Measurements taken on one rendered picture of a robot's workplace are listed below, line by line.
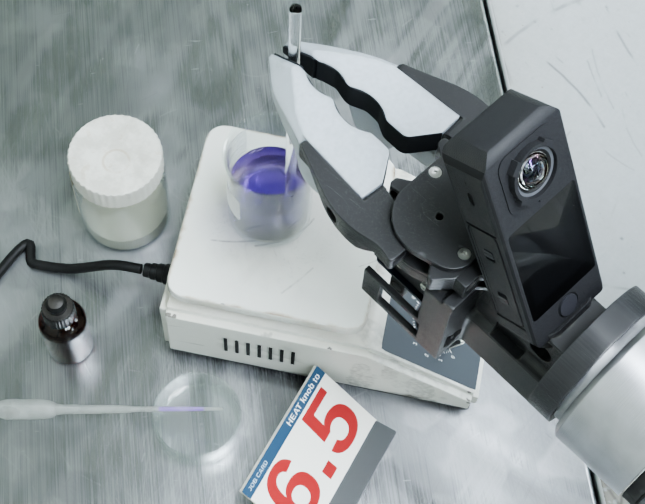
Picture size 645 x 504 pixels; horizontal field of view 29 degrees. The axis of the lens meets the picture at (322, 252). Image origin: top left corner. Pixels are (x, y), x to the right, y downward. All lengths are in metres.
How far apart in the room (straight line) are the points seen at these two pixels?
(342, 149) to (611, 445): 0.18
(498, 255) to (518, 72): 0.43
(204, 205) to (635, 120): 0.34
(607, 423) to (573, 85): 0.44
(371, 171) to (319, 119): 0.04
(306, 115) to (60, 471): 0.31
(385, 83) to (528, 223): 0.12
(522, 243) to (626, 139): 0.41
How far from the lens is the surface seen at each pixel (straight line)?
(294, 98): 0.59
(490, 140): 0.49
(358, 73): 0.60
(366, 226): 0.55
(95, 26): 0.94
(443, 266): 0.54
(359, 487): 0.78
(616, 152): 0.91
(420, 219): 0.55
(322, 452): 0.77
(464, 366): 0.78
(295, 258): 0.74
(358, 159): 0.57
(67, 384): 0.81
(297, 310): 0.73
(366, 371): 0.77
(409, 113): 0.59
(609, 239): 0.88
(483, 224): 0.51
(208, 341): 0.77
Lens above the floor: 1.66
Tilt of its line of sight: 64 degrees down
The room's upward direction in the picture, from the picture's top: 6 degrees clockwise
